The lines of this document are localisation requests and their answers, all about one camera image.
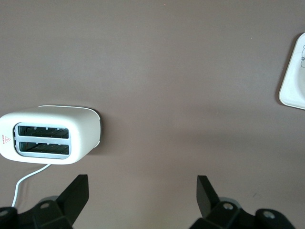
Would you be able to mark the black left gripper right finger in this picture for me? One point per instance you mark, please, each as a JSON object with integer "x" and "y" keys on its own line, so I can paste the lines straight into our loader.
{"x": 214, "y": 207}

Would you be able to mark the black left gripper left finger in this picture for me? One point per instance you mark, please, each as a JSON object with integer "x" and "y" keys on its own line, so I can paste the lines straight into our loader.
{"x": 69, "y": 200}

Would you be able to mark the square cream plate with drawing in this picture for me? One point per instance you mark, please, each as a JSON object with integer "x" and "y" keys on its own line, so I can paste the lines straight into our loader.
{"x": 294, "y": 76}

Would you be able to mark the white two-slot toaster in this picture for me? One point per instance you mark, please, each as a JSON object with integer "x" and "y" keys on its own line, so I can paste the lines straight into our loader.
{"x": 47, "y": 136}

